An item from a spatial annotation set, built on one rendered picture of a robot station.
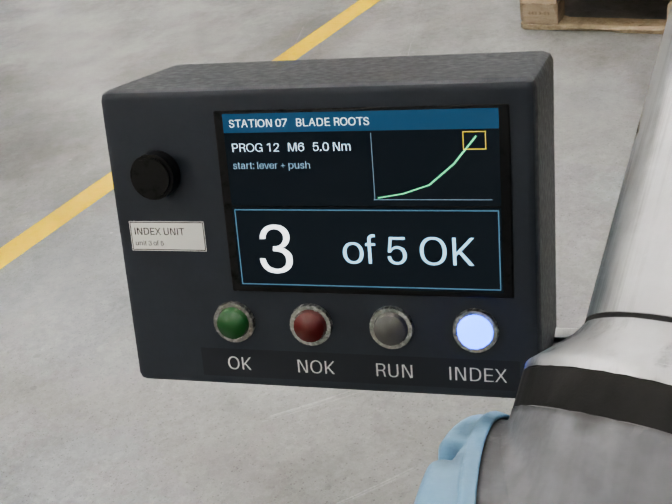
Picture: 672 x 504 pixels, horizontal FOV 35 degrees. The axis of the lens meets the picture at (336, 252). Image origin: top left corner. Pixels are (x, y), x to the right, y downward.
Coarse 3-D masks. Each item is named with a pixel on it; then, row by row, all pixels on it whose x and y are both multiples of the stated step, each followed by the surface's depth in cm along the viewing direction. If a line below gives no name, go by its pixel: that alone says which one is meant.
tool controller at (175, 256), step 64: (192, 64) 72; (256, 64) 70; (320, 64) 67; (384, 64) 65; (448, 64) 63; (512, 64) 61; (128, 128) 64; (192, 128) 62; (256, 128) 61; (320, 128) 60; (384, 128) 59; (448, 128) 58; (512, 128) 57; (128, 192) 65; (192, 192) 64; (256, 192) 62; (320, 192) 61; (384, 192) 60; (448, 192) 59; (512, 192) 58; (128, 256) 66; (192, 256) 65; (320, 256) 63; (384, 256) 61; (448, 256) 60; (512, 256) 59; (192, 320) 67; (256, 320) 65; (448, 320) 62; (512, 320) 61; (320, 384) 66; (384, 384) 64; (448, 384) 63; (512, 384) 62
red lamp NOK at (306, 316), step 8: (304, 304) 64; (312, 304) 64; (296, 312) 64; (304, 312) 64; (312, 312) 64; (320, 312) 64; (296, 320) 64; (304, 320) 63; (312, 320) 63; (320, 320) 63; (328, 320) 64; (296, 328) 64; (304, 328) 64; (312, 328) 63; (320, 328) 63; (328, 328) 64; (296, 336) 64; (304, 336) 64; (312, 336) 64; (320, 336) 64; (328, 336) 64; (312, 344) 64
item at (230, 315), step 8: (224, 304) 65; (232, 304) 65; (240, 304) 65; (216, 312) 66; (224, 312) 65; (232, 312) 65; (240, 312) 65; (248, 312) 65; (216, 320) 66; (224, 320) 65; (232, 320) 65; (240, 320) 65; (248, 320) 65; (216, 328) 66; (224, 328) 65; (232, 328) 65; (240, 328) 65; (248, 328) 65; (224, 336) 66; (232, 336) 65; (240, 336) 65; (248, 336) 65
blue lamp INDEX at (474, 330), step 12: (468, 312) 61; (480, 312) 61; (456, 324) 61; (468, 324) 61; (480, 324) 60; (492, 324) 61; (456, 336) 62; (468, 336) 61; (480, 336) 61; (492, 336) 61; (468, 348) 62; (480, 348) 61
